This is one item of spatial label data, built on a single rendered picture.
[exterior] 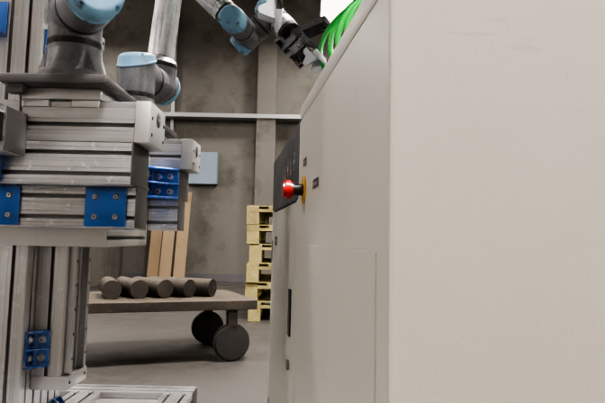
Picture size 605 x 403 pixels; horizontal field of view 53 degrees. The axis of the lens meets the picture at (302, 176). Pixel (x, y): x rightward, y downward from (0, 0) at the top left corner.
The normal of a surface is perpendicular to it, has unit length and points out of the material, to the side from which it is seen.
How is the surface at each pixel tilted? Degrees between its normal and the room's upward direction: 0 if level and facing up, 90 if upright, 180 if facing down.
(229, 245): 90
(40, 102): 90
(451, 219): 90
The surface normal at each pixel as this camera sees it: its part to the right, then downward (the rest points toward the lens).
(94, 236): 0.00, -0.10
